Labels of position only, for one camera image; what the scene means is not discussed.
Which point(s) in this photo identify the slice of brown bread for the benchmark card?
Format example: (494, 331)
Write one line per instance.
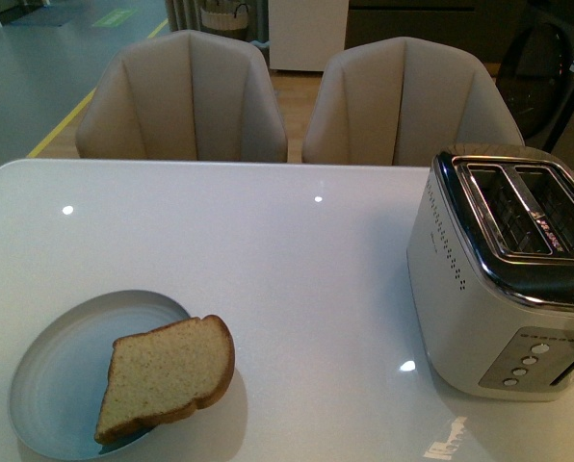
(164, 375)

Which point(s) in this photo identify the white round plate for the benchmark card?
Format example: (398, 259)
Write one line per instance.
(59, 383)

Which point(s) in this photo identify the beige chair on left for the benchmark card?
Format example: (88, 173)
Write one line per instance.
(186, 96)

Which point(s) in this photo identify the beige chair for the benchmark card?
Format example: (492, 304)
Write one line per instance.
(400, 101)
(186, 96)

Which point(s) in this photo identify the beige chair on right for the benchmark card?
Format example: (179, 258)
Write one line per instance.
(400, 101)

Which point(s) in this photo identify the white cabinet in background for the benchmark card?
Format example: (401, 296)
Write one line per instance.
(305, 34)

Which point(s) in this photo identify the white chrome two-slot toaster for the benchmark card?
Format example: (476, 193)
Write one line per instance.
(491, 267)

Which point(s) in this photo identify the dark round appliance door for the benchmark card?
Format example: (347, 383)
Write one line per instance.
(533, 77)

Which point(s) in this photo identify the woven basket with handle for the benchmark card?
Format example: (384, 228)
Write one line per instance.
(229, 19)

